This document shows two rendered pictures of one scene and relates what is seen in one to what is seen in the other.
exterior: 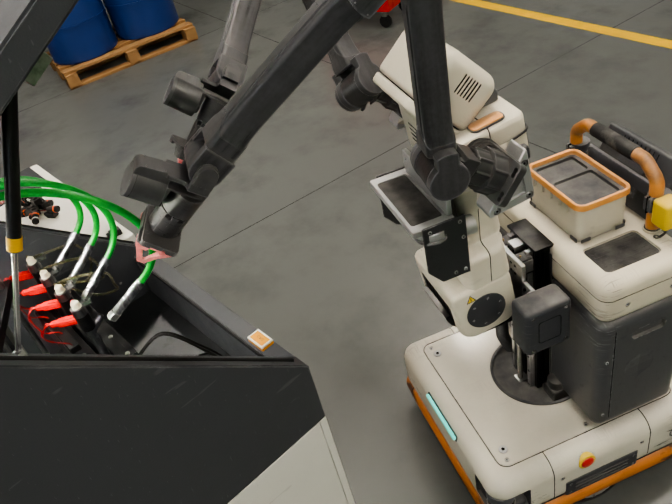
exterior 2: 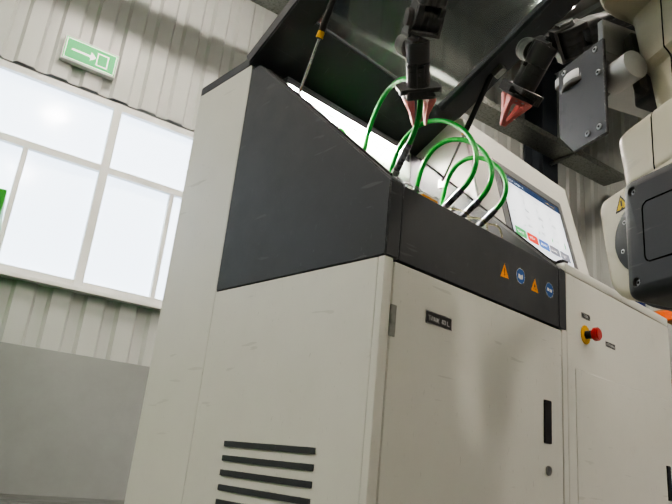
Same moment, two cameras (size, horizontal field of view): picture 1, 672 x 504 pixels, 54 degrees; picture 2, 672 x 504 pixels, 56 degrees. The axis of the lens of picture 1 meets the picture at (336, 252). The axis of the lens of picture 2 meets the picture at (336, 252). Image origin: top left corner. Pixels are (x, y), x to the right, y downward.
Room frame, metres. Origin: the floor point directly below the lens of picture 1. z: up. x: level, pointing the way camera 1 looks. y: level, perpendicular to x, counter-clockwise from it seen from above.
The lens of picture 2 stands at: (0.63, -1.02, 0.41)
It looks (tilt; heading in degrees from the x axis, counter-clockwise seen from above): 18 degrees up; 82
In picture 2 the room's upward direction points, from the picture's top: 6 degrees clockwise
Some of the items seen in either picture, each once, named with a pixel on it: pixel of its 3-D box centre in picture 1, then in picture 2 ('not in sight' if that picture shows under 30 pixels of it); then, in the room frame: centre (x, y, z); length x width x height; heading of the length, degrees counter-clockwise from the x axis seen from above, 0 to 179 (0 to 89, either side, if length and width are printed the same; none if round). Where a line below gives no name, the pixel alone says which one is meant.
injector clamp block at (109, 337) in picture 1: (96, 352); not in sight; (1.12, 0.58, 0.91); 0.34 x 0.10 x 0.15; 34
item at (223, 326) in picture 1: (214, 324); (482, 266); (1.15, 0.32, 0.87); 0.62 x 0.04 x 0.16; 34
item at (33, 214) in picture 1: (35, 202); not in sight; (1.71, 0.81, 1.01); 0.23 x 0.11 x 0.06; 34
